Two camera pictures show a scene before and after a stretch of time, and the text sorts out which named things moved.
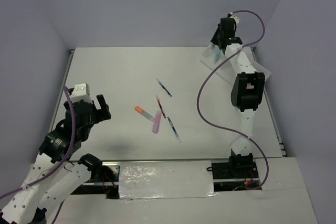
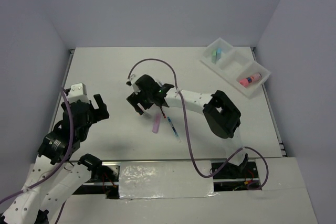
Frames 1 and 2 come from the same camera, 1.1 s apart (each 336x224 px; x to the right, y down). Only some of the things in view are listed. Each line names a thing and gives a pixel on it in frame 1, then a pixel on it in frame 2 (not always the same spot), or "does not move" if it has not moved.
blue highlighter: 218,53 does not move
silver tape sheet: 145,180 does not move
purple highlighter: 157,121 does not move
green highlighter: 210,49 -> 214,56
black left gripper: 103,114 does not move
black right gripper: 214,39 -> 136,97
